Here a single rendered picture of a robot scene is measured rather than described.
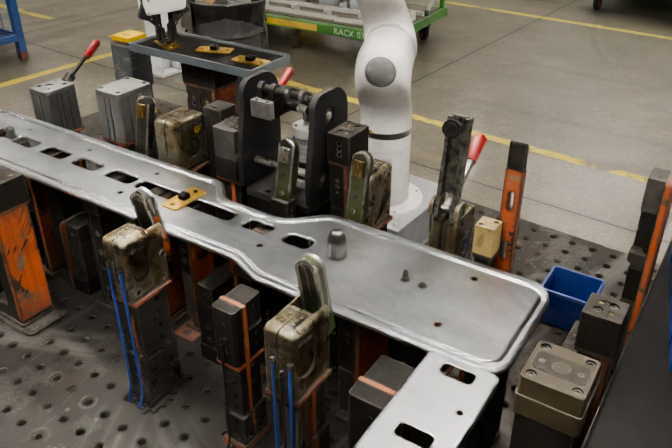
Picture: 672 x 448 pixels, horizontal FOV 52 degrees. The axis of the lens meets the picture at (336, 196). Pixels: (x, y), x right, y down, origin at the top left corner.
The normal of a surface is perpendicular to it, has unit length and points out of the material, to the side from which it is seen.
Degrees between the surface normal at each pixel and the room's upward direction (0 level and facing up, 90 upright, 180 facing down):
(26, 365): 0
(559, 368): 0
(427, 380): 0
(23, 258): 90
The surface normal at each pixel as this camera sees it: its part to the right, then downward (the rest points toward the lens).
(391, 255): 0.00, -0.88
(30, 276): 0.84, 0.26
